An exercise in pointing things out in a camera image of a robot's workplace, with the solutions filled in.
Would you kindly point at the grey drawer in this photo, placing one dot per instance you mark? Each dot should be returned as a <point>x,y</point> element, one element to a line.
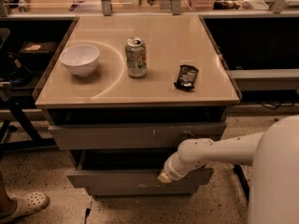
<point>129,168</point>
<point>138,135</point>
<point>139,191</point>

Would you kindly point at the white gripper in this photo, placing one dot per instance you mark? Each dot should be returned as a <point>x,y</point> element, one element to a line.
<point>169,171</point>

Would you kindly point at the grey top drawer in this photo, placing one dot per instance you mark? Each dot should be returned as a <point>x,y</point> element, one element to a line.
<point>138,135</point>

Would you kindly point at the grey bottom drawer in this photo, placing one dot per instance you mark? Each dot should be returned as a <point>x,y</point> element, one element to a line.
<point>139,191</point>

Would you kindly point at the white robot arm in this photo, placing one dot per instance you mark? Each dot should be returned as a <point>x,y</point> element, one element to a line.
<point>273,156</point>

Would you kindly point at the crushed soda can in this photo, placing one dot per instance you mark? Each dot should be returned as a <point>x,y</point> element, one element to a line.
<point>135,51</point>

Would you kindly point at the black metal floor frame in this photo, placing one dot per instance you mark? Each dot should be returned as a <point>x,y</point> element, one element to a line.
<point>242,179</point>

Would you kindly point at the black snack bar wrapper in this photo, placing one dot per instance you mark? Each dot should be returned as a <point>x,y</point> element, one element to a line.
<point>186,77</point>

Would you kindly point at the grey drawer cabinet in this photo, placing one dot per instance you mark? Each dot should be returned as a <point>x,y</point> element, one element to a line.
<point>110,96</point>

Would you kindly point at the white ceramic bowl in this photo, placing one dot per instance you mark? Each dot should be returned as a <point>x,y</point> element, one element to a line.
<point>80,60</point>

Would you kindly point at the black stand left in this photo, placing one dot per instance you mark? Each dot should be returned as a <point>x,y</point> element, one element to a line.
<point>35,141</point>

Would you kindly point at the white clog shoe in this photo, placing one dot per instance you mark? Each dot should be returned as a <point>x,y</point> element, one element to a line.
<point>25,206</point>

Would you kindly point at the black box on shelf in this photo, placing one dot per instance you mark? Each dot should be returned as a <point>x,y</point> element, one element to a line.
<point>38,50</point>

